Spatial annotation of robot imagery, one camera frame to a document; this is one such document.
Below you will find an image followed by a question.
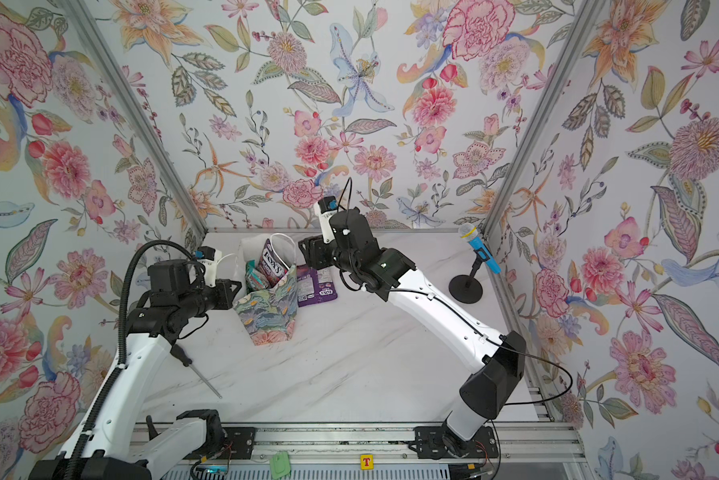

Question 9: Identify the yellow T label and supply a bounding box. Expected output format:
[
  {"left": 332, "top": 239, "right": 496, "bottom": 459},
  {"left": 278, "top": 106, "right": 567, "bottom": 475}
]
[{"left": 361, "top": 454, "right": 375, "bottom": 471}]

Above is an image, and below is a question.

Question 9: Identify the pink purple Fox's candy bag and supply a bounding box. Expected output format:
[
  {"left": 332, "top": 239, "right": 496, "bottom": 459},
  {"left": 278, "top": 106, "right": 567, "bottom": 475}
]
[{"left": 257, "top": 239, "right": 289, "bottom": 287}]

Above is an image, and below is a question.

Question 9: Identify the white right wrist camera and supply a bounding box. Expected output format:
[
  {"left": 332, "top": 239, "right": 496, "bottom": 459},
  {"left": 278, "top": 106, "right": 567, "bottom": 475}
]
[{"left": 313, "top": 196, "right": 338, "bottom": 244}]

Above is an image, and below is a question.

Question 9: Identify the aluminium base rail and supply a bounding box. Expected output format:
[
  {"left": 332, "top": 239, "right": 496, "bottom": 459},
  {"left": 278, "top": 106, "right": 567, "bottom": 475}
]
[{"left": 70, "top": 421, "right": 589, "bottom": 466}]

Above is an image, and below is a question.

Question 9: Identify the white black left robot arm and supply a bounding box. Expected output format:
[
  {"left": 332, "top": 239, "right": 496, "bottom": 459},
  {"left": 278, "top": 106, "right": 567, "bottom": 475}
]
[{"left": 29, "top": 240, "right": 242, "bottom": 479}]

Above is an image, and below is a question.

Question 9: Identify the floral white paper bag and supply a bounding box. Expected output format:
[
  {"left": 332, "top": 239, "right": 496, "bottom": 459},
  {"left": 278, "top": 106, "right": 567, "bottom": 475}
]
[{"left": 233, "top": 233, "right": 298, "bottom": 346}]

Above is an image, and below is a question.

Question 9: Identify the purple snack packet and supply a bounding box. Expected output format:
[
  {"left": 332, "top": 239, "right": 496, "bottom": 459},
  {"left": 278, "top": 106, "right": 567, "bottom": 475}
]
[{"left": 296, "top": 265, "right": 338, "bottom": 307}]

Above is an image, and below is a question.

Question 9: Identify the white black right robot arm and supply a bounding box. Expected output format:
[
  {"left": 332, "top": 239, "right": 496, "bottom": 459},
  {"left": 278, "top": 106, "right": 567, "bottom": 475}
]
[{"left": 298, "top": 196, "right": 527, "bottom": 458}]

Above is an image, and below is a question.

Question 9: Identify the black handled screwdriver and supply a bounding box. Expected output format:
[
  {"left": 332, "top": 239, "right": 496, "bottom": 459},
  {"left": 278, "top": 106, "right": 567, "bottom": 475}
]
[{"left": 170, "top": 343, "right": 222, "bottom": 399}]

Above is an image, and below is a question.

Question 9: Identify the green tag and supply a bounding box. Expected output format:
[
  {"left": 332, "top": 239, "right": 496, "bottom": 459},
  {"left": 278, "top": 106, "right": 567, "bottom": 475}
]
[{"left": 269, "top": 451, "right": 291, "bottom": 480}]

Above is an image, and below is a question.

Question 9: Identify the green Fox's candy bag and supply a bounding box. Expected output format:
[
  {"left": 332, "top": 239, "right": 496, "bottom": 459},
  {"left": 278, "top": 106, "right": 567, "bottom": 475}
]
[{"left": 244, "top": 260, "right": 270, "bottom": 292}]

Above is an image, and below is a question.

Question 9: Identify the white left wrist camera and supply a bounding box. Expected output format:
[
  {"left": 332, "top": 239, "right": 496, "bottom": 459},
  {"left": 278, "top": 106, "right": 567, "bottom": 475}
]
[{"left": 194, "top": 246, "right": 223, "bottom": 287}]

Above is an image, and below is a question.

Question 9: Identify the blue microphone on black stand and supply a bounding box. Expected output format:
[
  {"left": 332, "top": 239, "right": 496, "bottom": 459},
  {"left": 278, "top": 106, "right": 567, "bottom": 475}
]
[{"left": 449, "top": 223, "right": 501, "bottom": 304}]

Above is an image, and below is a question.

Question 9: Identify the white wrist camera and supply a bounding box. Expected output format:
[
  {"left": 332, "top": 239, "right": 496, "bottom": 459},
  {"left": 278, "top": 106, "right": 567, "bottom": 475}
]
[
  {"left": 194, "top": 246, "right": 223, "bottom": 287},
  {"left": 313, "top": 196, "right": 338, "bottom": 244}
]

